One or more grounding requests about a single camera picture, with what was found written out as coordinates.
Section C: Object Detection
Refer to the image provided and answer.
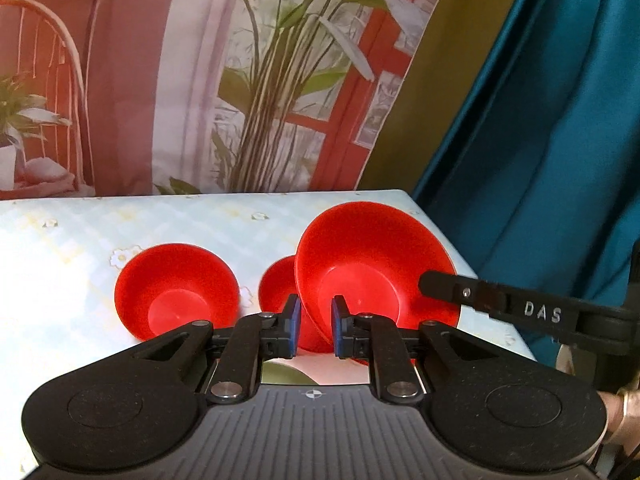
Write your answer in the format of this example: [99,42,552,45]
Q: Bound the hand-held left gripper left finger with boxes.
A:
[132,294,302,404]

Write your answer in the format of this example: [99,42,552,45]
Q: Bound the floral checked tablecloth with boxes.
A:
[0,189,536,476]

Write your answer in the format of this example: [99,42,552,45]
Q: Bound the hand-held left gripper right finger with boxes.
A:
[331,295,501,404]

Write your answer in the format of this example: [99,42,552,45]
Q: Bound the green square plate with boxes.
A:
[261,360,311,386]

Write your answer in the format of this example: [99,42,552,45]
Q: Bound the person's right hand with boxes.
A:
[597,375,640,448]

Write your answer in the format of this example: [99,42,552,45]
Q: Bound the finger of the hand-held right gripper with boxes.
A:
[419,270,635,357]

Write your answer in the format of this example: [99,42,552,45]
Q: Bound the red plastic bowl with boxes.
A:
[114,243,240,343]
[294,201,462,366]
[257,255,333,353]

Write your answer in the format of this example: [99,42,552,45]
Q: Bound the teal curtain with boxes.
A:
[410,0,640,361]

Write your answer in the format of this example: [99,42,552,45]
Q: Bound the printed room scene backdrop cloth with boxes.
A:
[0,0,463,198]

